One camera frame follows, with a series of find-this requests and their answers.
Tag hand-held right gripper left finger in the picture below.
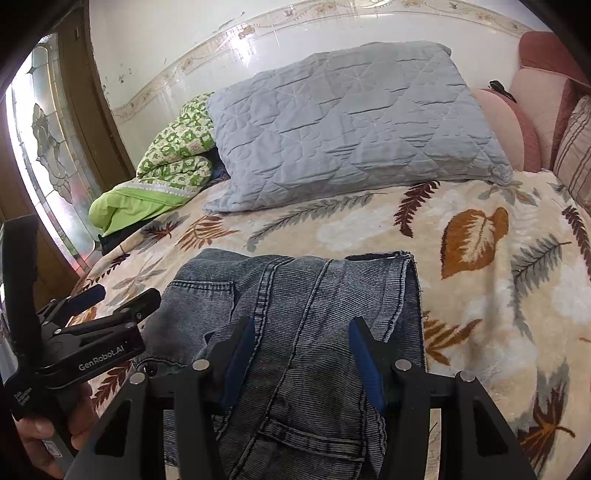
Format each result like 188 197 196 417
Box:
62 316 257 480

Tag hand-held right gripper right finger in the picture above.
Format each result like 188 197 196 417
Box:
348 316 539 480

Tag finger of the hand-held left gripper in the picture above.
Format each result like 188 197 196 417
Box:
37 284 107 326
60 288 162 335

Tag grey-blue denim pants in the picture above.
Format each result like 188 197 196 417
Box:
131 248 432 480

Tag person's left hand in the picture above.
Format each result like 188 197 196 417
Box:
18 383 100 478

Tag beige leaf-print blanket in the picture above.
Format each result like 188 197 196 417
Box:
69 171 591 480

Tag stained glass wooden door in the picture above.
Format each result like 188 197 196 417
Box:
0 28 134 296

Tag green patterned quilt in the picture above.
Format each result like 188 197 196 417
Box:
88 92 218 232

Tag dark blue cloth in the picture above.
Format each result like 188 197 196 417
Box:
202 148 232 186

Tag grey quilted pillow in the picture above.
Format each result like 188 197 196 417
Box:
203 41 515 214

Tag striped beige pillow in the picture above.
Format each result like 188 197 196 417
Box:
551 95 591 215

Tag pink cushions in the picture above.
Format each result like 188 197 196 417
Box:
471 31 591 174

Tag black hair clip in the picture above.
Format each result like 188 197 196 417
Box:
488 80 519 103

